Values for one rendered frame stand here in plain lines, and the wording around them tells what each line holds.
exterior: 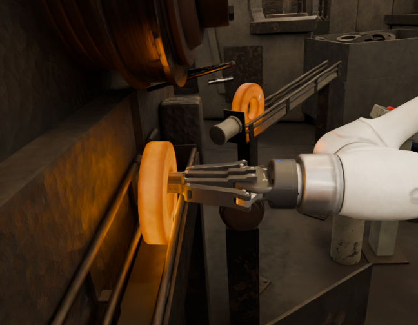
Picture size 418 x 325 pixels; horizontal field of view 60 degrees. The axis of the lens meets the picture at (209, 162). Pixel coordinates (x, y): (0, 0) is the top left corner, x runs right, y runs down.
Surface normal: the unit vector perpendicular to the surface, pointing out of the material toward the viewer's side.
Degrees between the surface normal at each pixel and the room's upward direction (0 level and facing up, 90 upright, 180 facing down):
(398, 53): 90
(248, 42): 90
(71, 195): 90
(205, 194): 90
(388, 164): 31
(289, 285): 0
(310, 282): 0
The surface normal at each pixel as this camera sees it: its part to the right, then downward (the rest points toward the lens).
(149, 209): -0.05, 0.20
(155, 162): -0.04, -0.59
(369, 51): 0.21, 0.37
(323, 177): -0.04, -0.28
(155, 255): -0.06, -0.89
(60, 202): 1.00, -0.04
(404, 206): 0.02, 0.50
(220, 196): -0.28, 0.38
